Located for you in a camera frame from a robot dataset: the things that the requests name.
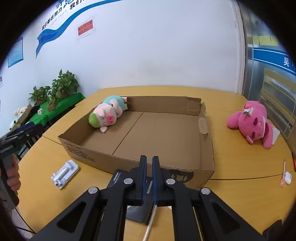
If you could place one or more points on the pig plush toy green hair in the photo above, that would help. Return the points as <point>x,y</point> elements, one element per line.
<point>107,112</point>

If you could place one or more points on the pink bear plush toy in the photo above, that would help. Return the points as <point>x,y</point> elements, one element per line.
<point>254,125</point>

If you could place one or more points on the white folding phone stand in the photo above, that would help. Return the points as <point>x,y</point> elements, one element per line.
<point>64,175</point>

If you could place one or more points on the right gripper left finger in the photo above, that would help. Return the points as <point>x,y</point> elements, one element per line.
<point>99,214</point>

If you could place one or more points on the beige clear phone case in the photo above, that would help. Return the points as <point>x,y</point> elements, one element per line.
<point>149,226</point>

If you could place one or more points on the brown cardboard box tray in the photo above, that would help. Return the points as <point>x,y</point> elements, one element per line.
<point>173,128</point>

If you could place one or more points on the black phone on table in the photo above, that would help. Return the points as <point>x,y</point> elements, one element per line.
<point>273,230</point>

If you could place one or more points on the pink pen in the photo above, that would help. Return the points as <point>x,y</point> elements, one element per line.
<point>282,182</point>

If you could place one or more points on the red white wall notice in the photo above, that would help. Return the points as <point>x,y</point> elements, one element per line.
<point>85,29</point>

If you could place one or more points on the person's left hand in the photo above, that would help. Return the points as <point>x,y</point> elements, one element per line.
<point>13,175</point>

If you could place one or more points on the blue framed wall poster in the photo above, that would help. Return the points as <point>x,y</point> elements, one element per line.
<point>16,53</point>

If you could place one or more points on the potted green plant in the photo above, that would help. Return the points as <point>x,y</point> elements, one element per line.
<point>65,85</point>
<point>39,95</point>

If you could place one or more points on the black charger box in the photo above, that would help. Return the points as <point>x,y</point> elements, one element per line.
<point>138,208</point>

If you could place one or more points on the white earbuds case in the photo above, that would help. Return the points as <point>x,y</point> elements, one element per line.
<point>288,178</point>

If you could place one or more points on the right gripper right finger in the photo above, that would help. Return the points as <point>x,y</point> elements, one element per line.
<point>198,214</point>

